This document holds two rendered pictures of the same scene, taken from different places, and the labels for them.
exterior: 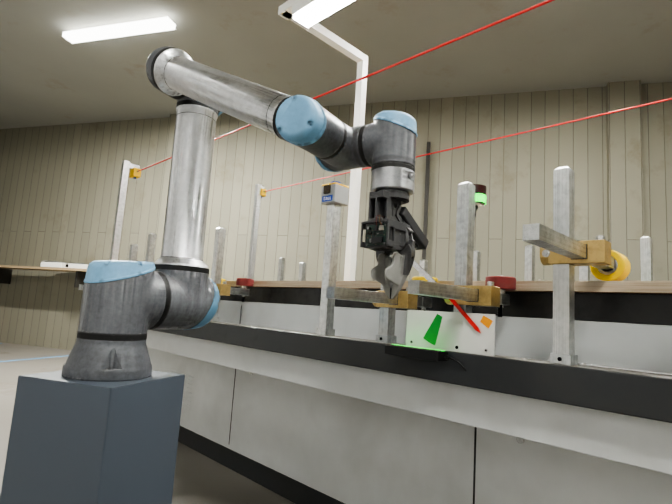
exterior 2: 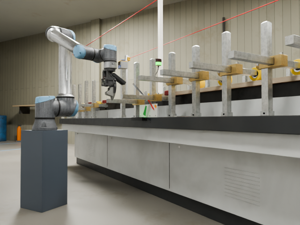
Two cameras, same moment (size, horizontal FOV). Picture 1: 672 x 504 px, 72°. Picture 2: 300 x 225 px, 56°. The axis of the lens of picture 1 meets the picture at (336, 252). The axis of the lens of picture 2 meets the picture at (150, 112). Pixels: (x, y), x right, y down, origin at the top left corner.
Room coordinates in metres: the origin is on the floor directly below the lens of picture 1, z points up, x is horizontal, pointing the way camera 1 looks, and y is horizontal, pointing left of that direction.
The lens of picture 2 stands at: (-0.92, -0.81, 0.68)
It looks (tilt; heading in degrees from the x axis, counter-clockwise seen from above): 1 degrees up; 13
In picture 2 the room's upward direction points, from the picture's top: straight up
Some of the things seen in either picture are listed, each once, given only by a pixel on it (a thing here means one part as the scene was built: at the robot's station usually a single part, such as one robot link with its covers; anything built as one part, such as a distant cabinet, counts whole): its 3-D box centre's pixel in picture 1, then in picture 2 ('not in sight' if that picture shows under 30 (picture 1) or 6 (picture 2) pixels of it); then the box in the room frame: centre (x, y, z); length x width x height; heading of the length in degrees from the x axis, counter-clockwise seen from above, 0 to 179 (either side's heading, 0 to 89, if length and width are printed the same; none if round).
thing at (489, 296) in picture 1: (471, 295); (154, 98); (1.20, -0.36, 0.84); 0.13 x 0.06 x 0.05; 45
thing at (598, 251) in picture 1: (574, 253); (173, 81); (1.02, -0.53, 0.94); 0.13 x 0.06 x 0.05; 45
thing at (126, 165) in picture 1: (123, 234); not in sight; (3.06, 1.44, 1.20); 0.11 x 0.09 x 1.00; 135
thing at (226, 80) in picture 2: not in sight; (226, 75); (0.68, -0.87, 0.92); 0.03 x 0.03 x 0.48; 45
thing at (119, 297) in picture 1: (121, 295); (46, 106); (1.12, 0.51, 0.79); 0.17 x 0.15 x 0.18; 148
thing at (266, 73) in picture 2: not in sight; (266, 72); (0.50, -1.05, 0.90); 0.03 x 0.03 x 0.48; 45
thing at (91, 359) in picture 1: (110, 353); (44, 123); (1.11, 0.52, 0.65); 0.19 x 0.19 x 0.10
